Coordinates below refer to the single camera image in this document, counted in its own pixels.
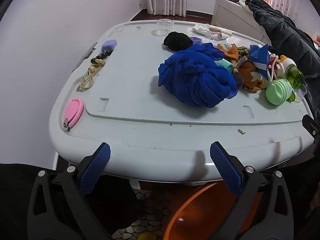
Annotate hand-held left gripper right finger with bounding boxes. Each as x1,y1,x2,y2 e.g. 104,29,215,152
209,141,294,240

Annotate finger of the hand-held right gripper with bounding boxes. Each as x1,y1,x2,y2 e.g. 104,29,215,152
302,114,320,146

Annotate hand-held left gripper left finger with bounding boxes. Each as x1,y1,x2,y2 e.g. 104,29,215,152
27,142,112,240

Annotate green jar white label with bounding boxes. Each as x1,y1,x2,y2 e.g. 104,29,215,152
265,79,293,105

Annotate orange plastic basin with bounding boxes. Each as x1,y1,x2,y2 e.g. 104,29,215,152
164,181,263,240

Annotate black sock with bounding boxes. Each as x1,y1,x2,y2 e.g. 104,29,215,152
163,32,192,51

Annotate green glass bottle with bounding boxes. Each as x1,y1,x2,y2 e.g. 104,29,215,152
285,66,305,90

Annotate pink nail clipper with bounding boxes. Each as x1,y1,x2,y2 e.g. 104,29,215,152
63,98,85,132

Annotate white bottle yellow cap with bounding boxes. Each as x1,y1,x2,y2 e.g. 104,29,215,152
276,55,297,78

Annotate orange plush toy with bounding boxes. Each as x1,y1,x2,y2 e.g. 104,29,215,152
217,44,265,92

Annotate yellow round object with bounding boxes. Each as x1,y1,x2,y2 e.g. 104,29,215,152
138,231,157,240

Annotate blue white packet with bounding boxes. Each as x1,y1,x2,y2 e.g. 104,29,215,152
248,44,272,82

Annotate blue sheer cloth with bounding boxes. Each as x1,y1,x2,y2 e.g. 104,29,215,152
158,43,238,108

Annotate small mint green jar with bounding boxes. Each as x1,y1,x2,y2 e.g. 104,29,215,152
215,59,234,73

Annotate dark grey blanket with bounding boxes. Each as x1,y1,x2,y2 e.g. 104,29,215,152
239,0,320,120

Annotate purple soap box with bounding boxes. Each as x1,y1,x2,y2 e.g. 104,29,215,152
102,39,118,50

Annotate clear plastic wrapper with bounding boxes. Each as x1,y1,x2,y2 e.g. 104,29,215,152
204,26,233,42

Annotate white crumpled tissue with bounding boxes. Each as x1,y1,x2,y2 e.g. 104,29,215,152
192,24,210,34

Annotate clear plastic cup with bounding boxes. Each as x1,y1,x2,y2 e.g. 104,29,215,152
155,19,175,37

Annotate white window seat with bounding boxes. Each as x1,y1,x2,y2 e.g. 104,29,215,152
186,0,225,13

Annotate red white cord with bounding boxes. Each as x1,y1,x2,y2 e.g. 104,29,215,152
266,54,280,80

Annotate beige hair tie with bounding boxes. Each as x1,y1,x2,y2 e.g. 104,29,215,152
76,61,105,92

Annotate dark beaded hair tie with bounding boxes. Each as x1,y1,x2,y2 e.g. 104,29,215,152
90,50,113,65

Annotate white bed frame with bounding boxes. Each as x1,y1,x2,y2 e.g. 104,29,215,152
213,0,273,47

